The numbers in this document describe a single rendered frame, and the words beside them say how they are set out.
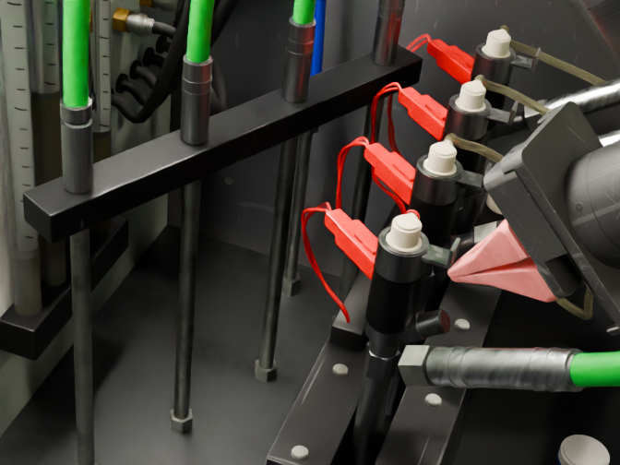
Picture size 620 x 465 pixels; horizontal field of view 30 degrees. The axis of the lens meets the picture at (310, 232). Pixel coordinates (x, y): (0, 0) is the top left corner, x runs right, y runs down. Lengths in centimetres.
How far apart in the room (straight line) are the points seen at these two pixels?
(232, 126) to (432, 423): 23
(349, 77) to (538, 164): 31
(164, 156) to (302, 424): 19
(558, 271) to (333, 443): 22
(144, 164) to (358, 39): 28
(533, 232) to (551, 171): 3
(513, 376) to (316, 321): 53
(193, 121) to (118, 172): 6
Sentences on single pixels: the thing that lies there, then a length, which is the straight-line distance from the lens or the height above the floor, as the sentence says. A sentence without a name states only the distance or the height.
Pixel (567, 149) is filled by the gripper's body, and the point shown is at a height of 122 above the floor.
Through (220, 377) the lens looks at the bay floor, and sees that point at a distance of 97.
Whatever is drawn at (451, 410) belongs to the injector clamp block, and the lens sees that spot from 76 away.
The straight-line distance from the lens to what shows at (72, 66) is 66.
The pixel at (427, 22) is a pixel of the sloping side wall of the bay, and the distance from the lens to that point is 92.
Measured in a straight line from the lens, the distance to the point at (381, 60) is 85.
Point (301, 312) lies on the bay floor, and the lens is 103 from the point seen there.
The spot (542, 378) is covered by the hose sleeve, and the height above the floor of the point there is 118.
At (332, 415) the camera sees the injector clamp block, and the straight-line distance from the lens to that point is 74.
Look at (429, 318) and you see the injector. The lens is 66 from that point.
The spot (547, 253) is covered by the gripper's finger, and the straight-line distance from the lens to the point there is 56.
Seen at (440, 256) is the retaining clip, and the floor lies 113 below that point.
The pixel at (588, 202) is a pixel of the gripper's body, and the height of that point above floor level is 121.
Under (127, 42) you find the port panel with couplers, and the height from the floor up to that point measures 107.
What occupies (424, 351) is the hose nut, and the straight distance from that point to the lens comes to 54.
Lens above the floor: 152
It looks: 38 degrees down
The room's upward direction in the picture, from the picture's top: 7 degrees clockwise
